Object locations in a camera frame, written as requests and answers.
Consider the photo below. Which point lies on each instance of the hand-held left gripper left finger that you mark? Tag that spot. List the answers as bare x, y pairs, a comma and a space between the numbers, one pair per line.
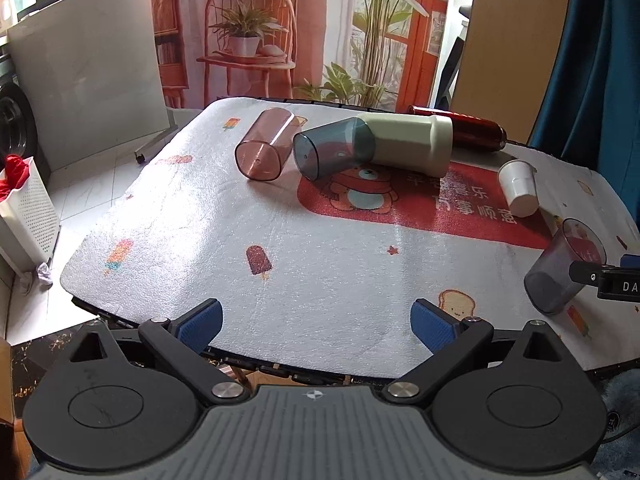
205, 321

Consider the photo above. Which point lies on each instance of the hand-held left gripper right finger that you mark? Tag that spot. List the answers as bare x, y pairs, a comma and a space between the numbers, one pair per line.
431, 323

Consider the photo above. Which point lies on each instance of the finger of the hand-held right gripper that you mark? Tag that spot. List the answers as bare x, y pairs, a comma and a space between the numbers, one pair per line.
585, 274

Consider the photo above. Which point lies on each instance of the grey transparent cup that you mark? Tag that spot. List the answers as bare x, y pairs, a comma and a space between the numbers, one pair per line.
552, 272

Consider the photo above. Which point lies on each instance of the white paper cup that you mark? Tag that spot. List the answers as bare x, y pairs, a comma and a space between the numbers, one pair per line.
518, 185

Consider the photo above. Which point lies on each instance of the cream tumbler cup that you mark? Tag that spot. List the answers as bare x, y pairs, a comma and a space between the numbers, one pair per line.
410, 141

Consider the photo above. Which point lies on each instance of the pink transparent cup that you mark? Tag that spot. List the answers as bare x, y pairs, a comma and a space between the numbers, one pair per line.
265, 141

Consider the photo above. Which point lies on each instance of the blue transparent cup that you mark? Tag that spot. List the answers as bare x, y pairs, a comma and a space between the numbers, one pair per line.
327, 150

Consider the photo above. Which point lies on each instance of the white printed blanket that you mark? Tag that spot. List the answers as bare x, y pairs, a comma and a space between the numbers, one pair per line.
240, 215

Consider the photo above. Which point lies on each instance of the blue fuzzy cloth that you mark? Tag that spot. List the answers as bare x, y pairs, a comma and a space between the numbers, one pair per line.
622, 410

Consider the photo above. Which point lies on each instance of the crumpled tissue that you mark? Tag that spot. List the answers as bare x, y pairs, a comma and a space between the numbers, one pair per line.
37, 277

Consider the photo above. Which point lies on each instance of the dark red bottle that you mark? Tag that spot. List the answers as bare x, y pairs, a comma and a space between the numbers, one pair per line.
475, 132

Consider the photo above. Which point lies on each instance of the white perforated basket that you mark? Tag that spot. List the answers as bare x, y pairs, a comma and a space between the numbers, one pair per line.
31, 217

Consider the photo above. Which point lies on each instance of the blue curtain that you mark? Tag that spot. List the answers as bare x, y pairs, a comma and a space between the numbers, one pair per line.
600, 60

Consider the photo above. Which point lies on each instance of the wooden board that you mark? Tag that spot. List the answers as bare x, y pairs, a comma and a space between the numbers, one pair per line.
515, 50

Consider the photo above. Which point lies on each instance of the red cloth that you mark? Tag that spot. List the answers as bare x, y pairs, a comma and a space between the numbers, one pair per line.
13, 170

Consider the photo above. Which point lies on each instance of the black stand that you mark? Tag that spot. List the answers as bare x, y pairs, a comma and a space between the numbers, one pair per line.
452, 67

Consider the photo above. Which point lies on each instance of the dark washing machine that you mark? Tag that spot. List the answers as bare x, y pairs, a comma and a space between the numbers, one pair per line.
15, 125

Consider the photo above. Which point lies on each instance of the white board on casters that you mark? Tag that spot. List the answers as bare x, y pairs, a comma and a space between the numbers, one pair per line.
90, 70

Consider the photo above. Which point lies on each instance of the printed backdrop cloth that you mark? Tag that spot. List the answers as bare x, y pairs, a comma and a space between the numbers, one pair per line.
310, 35

